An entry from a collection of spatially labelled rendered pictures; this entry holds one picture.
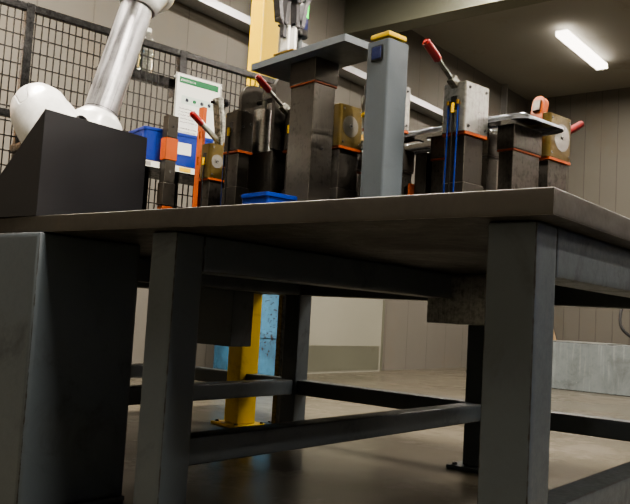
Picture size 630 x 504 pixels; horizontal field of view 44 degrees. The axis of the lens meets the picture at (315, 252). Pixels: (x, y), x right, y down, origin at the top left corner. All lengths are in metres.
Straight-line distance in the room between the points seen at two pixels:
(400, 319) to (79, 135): 6.20
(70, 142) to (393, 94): 0.81
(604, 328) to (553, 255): 8.93
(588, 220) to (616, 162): 9.08
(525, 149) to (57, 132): 1.14
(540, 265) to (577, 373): 5.77
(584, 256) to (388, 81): 0.69
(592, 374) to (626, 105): 4.47
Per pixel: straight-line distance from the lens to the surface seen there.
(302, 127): 2.01
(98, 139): 2.12
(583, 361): 6.93
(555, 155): 2.15
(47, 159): 2.02
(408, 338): 8.16
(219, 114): 2.71
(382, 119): 1.81
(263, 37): 3.68
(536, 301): 1.18
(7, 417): 2.02
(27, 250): 1.99
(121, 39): 2.52
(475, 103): 1.90
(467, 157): 1.87
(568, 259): 1.30
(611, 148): 10.40
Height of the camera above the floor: 0.50
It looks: 5 degrees up
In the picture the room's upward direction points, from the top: 3 degrees clockwise
